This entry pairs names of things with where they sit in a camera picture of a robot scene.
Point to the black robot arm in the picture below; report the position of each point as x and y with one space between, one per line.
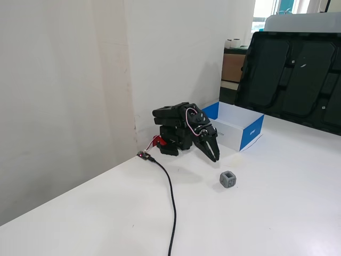
167 112

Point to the white rounded appliance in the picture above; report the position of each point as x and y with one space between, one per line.
301 22

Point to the black plastic packaging tray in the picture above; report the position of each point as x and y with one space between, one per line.
290 80

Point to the brown cardboard box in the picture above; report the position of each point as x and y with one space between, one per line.
233 66

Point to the gray hollow block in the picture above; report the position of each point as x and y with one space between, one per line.
228 180

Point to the white cup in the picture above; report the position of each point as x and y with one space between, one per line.
236 43
228 43

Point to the red table clamp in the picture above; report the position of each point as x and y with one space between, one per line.
159 140

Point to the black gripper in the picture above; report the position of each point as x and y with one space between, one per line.
208 138

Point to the blue and white cardboard box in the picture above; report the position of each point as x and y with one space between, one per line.
250 134

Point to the window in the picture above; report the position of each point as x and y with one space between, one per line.
262 13

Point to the small controller board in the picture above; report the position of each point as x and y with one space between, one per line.
143 155

